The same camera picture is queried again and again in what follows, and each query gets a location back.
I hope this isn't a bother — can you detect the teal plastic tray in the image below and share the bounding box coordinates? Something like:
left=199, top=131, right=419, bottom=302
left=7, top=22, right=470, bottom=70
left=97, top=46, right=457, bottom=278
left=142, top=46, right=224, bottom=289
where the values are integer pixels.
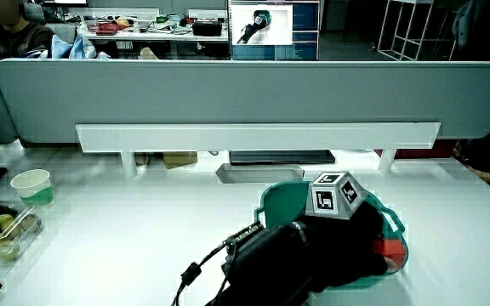
left=253, top=180, right=410, bottom=291

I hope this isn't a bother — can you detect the black glove cable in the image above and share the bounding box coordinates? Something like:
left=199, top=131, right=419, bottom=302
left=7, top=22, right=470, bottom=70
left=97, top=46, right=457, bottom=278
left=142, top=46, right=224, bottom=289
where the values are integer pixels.
left=170, top=221, right=267, bottom=306

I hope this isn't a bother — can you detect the white metal shelf frame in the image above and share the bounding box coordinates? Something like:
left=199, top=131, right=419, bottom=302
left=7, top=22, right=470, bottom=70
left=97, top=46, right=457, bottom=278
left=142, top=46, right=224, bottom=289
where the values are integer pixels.
left=376, top=0, right=459, bottom=62

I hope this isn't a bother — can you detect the person's right forearm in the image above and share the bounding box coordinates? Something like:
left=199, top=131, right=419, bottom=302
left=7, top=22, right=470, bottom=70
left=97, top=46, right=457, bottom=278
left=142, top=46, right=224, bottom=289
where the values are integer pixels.
left=204, top=220, right=315, bottom=306

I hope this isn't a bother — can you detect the clear plastic fruit box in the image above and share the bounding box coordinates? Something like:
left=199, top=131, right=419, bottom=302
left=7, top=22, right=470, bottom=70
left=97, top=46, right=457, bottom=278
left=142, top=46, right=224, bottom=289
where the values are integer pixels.
left=0, top=202, right=44, bottom=265

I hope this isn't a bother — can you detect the brown cardboard box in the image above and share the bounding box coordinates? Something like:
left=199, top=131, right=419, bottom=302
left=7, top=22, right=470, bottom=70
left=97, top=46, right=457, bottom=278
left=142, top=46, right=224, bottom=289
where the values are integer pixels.
left=162, top=151, right=199, bottom=170

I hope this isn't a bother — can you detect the red block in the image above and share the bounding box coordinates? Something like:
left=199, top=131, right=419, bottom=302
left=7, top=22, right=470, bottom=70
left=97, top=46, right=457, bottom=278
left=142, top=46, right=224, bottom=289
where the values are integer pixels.
left=372, top=239, right=407, bottom=269

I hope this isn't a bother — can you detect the dark red box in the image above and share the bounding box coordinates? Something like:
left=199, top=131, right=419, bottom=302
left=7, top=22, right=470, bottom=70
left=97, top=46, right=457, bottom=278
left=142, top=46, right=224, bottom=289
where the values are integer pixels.
left=373, top=139, right=458, bottom=161

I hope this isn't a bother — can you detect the white desk shelf riser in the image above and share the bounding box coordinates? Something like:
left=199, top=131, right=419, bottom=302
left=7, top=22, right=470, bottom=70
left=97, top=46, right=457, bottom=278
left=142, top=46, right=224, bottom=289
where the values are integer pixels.
left=75, top=122, right=442, bottom=179

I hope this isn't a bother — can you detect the light blue cloth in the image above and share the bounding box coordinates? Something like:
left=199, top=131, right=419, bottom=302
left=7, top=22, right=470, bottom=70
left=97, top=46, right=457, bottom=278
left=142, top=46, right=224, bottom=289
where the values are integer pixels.
left=19, top=33, right=111, bottom=60

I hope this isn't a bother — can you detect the computer monitor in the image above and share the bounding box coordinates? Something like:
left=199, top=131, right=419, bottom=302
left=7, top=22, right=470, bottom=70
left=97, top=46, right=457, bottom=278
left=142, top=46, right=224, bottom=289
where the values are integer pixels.
left=226, top=0, right=321, bottom=62

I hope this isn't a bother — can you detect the white background table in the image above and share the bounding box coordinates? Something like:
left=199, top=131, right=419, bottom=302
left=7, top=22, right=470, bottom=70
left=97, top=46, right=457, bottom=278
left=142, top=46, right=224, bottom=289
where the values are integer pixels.
left=77, top=24, right=230, bottom=43

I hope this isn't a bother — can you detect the long grey desk divider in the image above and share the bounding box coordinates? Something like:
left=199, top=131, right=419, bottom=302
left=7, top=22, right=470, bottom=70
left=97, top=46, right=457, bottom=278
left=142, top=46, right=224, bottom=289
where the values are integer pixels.
left=0, top=58, right=490, bottom=145

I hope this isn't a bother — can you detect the black bag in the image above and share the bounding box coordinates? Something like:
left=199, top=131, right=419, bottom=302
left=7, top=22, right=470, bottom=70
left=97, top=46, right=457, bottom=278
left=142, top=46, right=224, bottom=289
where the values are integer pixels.
left=191, top=20, right=224, bottom=37

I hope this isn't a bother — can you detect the pile of green fruits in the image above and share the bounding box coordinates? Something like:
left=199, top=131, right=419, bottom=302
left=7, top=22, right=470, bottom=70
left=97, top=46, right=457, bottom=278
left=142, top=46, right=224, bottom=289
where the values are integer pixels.
left=0, top=212, right=37, bottom=261

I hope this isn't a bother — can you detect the red container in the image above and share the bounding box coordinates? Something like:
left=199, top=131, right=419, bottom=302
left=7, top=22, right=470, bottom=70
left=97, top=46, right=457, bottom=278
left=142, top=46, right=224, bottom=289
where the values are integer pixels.
left=94, top=22, right=121, bottom=37

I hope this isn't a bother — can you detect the person's right hand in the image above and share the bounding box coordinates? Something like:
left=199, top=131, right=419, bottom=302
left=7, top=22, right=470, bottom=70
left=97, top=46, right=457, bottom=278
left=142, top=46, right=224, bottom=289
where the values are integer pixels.
left=296, top=171, right=399, bottom=294

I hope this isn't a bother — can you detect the white green paper cup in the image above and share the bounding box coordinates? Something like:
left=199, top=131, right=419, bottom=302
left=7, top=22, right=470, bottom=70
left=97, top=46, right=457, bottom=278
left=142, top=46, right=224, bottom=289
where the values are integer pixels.
left=9, top=168, right=55, bottom=207

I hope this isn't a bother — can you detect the hanging grey jacket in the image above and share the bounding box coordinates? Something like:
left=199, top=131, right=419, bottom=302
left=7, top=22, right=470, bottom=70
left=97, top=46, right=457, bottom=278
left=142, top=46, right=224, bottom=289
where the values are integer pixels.
left=450, top=0, right=487, bottom=48

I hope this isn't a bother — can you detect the black flat keyboard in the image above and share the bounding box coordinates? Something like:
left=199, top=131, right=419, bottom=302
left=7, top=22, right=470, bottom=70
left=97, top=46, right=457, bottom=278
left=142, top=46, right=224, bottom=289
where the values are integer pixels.
left=228, top=149, right=337, bottom=167

